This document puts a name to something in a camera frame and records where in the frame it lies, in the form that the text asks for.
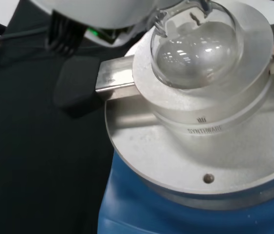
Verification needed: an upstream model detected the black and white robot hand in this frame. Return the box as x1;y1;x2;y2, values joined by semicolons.
28;0;162;53

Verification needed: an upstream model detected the heater with blue base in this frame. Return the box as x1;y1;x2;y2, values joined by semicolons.
53;0;274;234

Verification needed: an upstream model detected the black bench cloth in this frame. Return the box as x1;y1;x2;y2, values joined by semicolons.
0;0;137;234

